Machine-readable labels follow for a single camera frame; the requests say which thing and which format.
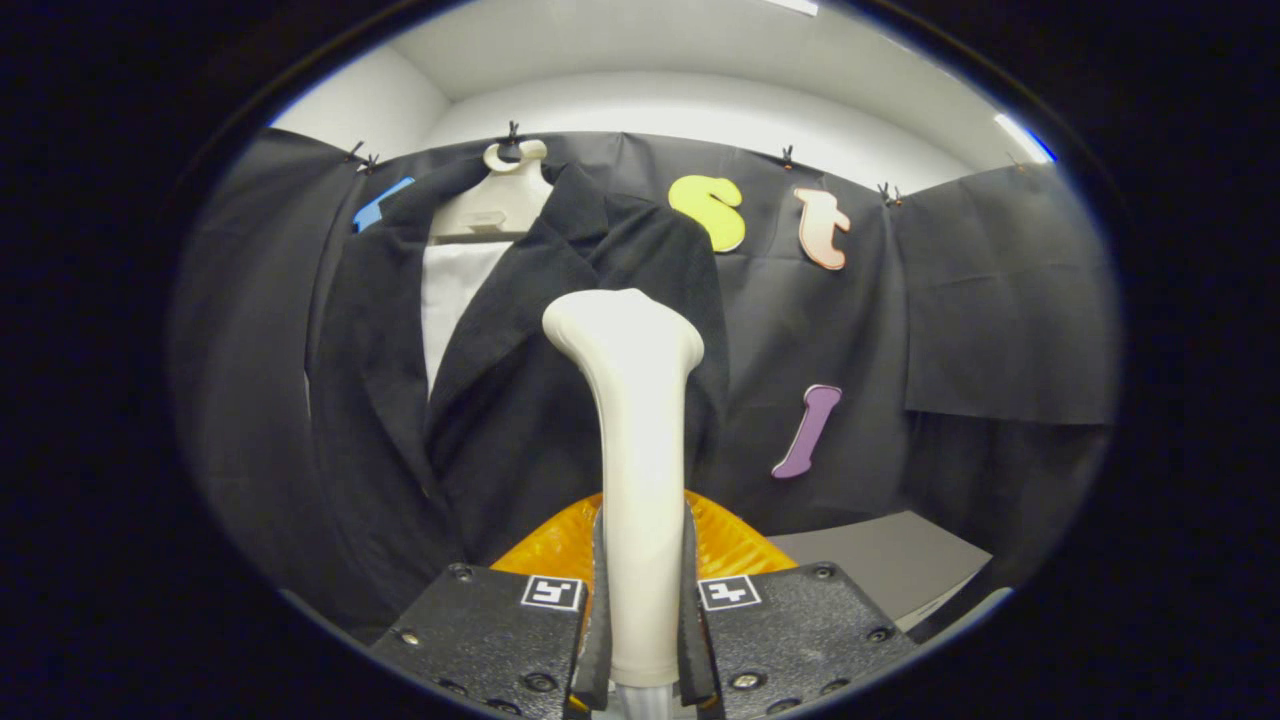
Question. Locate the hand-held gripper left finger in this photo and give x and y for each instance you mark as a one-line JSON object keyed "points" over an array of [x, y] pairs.
{"points": [[590, 660]]}

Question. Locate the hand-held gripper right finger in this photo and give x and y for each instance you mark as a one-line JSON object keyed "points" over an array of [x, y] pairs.
{"points": [[696, 660]]}

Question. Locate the white garment steamer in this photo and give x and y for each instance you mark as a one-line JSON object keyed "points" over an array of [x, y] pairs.
{"points": [[640, 450]]}

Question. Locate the black suit jacket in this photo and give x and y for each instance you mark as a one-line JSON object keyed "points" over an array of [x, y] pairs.
{"points": [[520, 400]]}

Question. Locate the white clothes hanger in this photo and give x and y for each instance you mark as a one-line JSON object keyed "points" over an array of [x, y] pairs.
{"points": [[500, 205]]}

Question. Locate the grey and beige cabinet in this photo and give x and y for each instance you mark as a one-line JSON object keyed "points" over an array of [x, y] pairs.
{"points": [[870, 560]]}

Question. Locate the black backdrop cloth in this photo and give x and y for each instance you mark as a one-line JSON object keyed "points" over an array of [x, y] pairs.
{"points": [[950, 300]]}

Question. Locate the ceiling light panel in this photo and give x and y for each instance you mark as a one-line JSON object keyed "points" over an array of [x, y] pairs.
{"points": [[792, 5]]}

